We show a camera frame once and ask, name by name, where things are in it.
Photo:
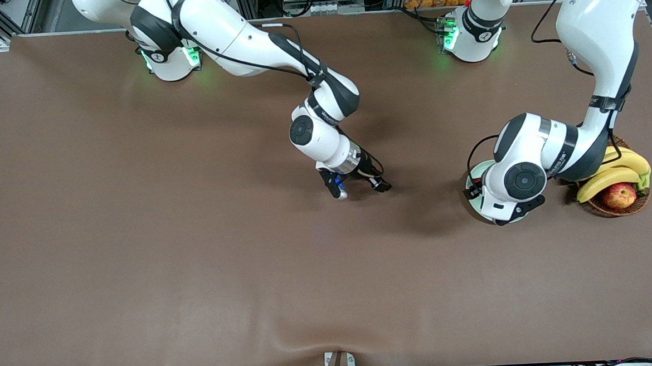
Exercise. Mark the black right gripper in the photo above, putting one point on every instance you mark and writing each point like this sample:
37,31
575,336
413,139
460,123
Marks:
365,166

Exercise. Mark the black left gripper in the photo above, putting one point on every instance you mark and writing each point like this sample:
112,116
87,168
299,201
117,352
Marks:
476,188

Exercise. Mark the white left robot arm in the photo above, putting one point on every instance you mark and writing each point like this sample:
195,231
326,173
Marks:
602,23

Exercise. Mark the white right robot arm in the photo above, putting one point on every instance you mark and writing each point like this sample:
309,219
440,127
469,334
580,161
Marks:
223,32

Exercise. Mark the pale green round plate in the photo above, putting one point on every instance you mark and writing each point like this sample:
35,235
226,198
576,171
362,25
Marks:
477,207

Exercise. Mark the yellow banana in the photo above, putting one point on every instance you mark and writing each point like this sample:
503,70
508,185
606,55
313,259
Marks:
629,161
605,182
621,149

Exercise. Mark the brown wicker basket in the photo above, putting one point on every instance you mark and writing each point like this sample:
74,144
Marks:
606,211

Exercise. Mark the red apple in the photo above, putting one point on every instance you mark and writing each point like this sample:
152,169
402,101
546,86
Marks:
618,195

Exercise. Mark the white connector strip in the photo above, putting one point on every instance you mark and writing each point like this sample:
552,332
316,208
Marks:
334,7

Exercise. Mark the brown table cover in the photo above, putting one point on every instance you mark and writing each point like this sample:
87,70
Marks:
196,268

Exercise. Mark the aluminium frame profile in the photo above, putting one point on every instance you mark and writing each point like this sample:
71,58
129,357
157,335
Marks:
4,45

